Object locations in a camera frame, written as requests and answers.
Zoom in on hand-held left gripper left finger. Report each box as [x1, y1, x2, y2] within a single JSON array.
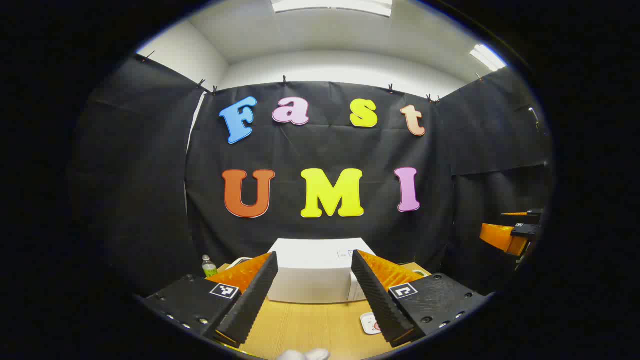
[[141, 251, 279, 349]]

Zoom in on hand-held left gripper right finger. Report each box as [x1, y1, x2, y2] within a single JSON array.
[[351, 250, 488, 348]]

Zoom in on white food plate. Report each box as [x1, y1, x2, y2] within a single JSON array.
[[360, 312, 384, 336]]

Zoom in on white microwave oven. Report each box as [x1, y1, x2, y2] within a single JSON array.
[[267, 238, 377, 304]]

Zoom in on black backdrop cloth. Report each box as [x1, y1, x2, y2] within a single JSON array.
[[75, 54, 553, 296]]

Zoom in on small ceiling light panel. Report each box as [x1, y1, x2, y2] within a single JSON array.
[[469, 44, 507, 72]]

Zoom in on large ceiling light panel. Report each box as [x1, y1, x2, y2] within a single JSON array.
[[271, 0, 394, 19]]

